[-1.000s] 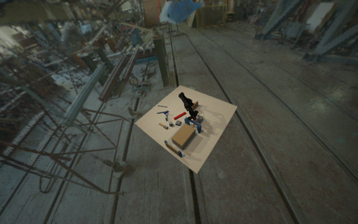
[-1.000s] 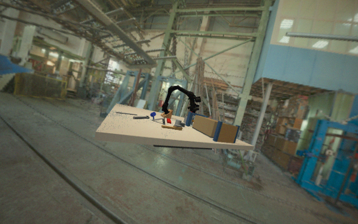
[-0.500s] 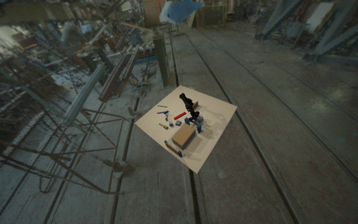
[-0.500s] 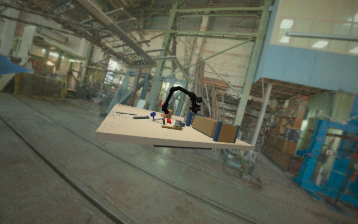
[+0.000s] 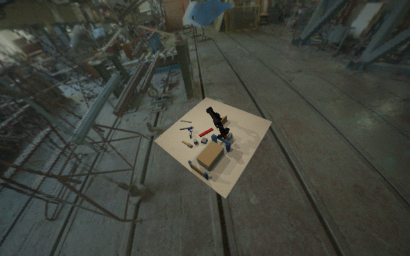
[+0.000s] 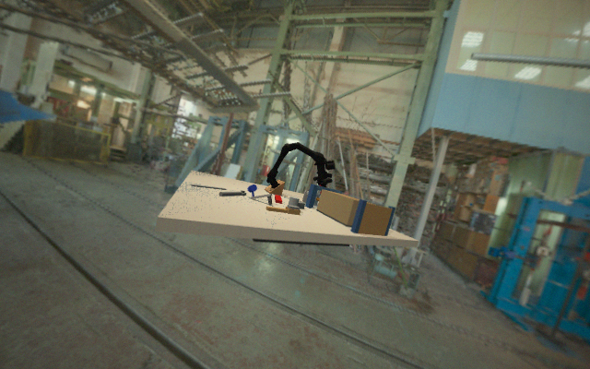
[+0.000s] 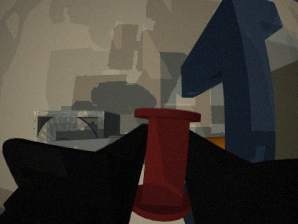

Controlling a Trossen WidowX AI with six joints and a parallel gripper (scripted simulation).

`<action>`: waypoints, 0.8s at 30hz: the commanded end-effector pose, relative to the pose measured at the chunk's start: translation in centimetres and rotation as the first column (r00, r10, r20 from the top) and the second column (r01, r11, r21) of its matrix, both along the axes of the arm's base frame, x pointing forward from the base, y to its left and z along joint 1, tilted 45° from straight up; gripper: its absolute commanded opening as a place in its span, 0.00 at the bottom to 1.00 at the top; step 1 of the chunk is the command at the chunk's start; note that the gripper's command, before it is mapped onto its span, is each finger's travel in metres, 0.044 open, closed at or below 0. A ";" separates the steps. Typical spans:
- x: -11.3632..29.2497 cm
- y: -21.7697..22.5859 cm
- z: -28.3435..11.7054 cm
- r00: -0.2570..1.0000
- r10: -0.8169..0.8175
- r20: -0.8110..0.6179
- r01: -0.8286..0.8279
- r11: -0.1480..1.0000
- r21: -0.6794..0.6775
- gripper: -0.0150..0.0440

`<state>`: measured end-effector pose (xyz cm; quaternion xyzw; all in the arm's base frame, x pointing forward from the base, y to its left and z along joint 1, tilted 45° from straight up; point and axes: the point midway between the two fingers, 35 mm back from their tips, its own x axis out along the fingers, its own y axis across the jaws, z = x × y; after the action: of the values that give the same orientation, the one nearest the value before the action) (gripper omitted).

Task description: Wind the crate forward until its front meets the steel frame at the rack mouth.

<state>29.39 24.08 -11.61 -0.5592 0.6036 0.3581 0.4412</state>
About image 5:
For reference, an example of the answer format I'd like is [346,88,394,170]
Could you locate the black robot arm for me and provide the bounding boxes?
[206,107,229,135]

